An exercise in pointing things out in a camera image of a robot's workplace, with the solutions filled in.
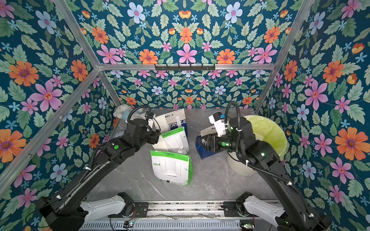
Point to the yellow-green bin liner bag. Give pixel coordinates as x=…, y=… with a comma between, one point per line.
x=267, y=130

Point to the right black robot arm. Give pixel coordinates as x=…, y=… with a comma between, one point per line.
x=260, y=144

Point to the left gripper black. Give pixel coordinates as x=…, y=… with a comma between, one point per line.
x=155, y=136

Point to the rear blue white bag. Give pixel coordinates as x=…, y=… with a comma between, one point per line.
x=169, y=121

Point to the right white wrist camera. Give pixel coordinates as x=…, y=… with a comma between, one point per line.
x=218, y=120

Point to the blue white bag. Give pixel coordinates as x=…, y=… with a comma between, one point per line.
x=200, y=141
x=169, y=121

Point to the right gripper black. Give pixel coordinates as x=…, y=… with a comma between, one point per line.
x=212, y=143

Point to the white blue plush bear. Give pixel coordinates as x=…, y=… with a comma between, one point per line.
x=123, y=111

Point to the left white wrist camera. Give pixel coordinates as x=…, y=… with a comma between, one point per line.
x=149, y=116

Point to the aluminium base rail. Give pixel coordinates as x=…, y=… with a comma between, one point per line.
x=188, y=209

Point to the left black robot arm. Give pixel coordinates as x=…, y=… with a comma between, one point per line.
x=67, y=210

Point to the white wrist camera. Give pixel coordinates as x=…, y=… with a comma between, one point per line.
x=149, y=116
x=218, y=120

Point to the front green white bag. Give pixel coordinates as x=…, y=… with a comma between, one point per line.
x=172, y=167

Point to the green white bag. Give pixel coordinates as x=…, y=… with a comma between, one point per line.
x=174, y=141
x=172, y=167

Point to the right blue white bag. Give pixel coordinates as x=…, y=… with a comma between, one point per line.
x=200, y=141

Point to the middle green white bag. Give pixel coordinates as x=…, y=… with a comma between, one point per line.
x=174, y=141

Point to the white trash bin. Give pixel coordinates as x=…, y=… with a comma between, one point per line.
x=239, y=167

